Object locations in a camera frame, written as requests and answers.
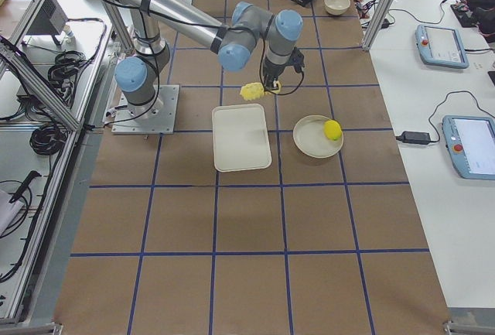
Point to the aluminium frame post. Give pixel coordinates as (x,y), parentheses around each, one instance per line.
(375,23)

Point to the white round plate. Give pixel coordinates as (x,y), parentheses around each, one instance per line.
(309,137)

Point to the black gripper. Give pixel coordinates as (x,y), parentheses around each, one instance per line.
(271,69)

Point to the cream bowl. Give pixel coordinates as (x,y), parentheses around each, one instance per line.
(336,7)

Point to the grey control box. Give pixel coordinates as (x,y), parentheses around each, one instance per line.
(49,20)

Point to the teach pendant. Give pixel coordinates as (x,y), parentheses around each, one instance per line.
(470,144)
(441,47)

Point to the yellow lemon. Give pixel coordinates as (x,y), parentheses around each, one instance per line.
(332,130)

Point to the white rectangular tray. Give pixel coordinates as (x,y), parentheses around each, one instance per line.
(240,138)

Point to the far teach pendant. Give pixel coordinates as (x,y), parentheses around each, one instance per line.
(441,47)

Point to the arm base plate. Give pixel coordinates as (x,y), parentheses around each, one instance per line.
(156,117)

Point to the near teach pendant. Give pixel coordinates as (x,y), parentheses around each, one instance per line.
(470,144)

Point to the black power adapter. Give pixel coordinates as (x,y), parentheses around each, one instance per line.
(417,138)

